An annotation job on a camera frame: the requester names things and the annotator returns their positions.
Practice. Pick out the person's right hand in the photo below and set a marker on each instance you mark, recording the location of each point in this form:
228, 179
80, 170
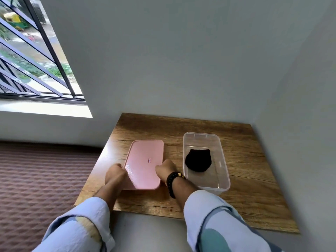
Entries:
166, 169

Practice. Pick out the person's left hand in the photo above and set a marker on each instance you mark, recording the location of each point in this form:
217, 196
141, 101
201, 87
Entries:
114, 175

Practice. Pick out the person's right thumb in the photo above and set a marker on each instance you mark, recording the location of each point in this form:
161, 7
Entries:
158, 168

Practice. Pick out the person's left thumb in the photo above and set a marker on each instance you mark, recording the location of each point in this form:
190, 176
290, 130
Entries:
118, 165

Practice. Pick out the pink plastic container lid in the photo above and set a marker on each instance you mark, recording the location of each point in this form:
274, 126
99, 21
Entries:
145, 163

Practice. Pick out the person's right forearm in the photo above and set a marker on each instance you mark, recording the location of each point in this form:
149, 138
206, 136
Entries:
210, 220

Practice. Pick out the person's left forearm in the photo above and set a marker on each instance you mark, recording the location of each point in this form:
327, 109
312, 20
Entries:
86, 220

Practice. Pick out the black folded cloth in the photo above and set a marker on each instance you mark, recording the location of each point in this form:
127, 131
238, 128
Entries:
198, 160

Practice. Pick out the clear plastic container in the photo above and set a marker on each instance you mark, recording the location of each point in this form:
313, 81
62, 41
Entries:
207, 165

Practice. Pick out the brown patterned carpet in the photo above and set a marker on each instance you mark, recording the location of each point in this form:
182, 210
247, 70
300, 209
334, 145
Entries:
44, 191

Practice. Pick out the window with metal grille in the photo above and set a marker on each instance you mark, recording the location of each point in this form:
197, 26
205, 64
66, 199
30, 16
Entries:
31, 55

